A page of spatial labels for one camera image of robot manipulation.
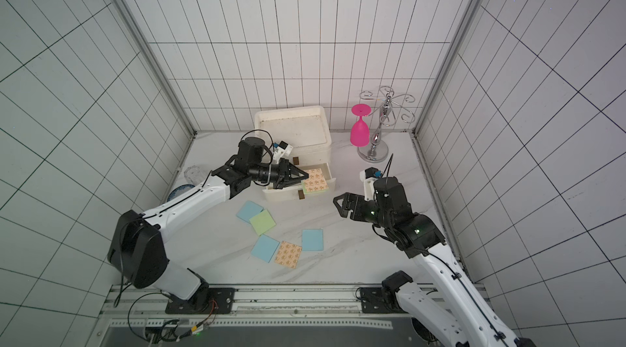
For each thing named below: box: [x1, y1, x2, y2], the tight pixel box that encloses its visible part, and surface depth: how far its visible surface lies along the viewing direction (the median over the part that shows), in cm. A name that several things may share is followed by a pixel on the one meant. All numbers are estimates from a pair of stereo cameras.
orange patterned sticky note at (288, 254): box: [273, 240, 303, 269], surface depth 83 cm
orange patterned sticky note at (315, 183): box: [301, 167, 329, 195], surface depth 75 cm
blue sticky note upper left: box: [235, 200, 265, 223], surface depth 94 cm
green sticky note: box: [249, 208, 277, 237], surface depth 92 cm
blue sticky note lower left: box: [251, 233, 281, 264], surface depth 86 cm
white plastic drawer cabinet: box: [254, 105, 333, 167], surface depth 91 cm
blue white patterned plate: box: [166, 184, 196, 203], surface depth 96 cm
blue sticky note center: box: [301, 228, 324, 251], surface depth 87 cm
